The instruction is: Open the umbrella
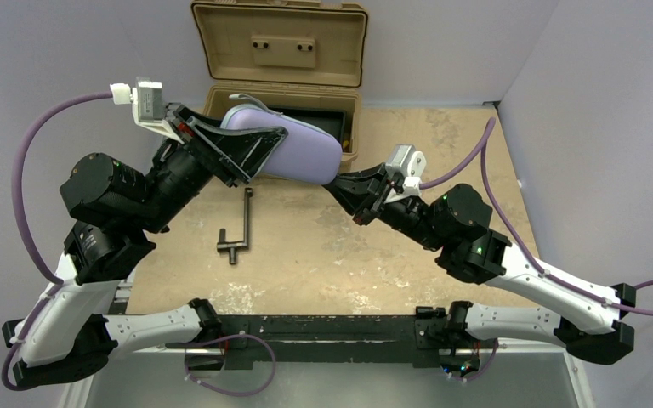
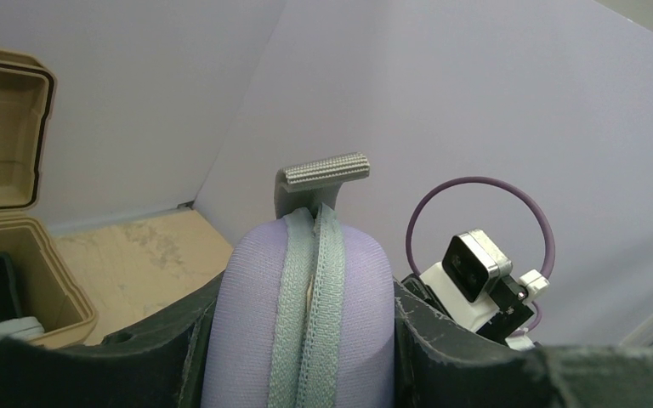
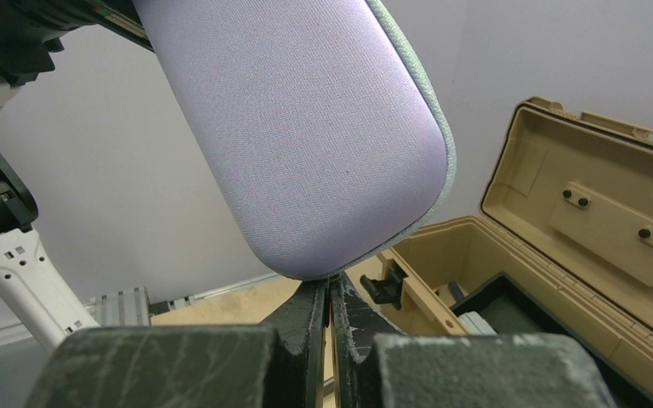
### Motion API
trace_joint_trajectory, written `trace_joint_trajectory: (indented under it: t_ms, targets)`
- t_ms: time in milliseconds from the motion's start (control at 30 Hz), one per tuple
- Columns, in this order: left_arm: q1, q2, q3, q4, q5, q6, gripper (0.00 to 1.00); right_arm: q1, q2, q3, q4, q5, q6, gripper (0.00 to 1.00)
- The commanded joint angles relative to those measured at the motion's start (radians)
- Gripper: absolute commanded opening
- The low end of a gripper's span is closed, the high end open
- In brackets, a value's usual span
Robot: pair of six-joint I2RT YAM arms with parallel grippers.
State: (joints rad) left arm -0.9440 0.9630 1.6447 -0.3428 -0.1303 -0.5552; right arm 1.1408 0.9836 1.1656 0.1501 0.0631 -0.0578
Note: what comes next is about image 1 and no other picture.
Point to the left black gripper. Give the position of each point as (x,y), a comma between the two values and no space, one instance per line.
(200,149)

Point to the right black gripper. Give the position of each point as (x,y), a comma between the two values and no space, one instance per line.
(376,195)

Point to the lilac zippered umbrella case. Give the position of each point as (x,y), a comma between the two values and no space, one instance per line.
(308,153)

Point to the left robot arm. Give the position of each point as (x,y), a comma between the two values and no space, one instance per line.
(115,208)

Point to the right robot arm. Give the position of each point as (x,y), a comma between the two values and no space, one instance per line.
(585,319)

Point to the black tray in toolbox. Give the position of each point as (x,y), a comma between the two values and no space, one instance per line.
(330,120)

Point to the tan plastic toolbox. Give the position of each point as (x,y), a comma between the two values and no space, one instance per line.
(288,54)

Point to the black base bar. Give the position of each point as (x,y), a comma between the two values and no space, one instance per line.
(425,339)

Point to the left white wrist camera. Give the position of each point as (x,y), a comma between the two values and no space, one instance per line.
(149,110)

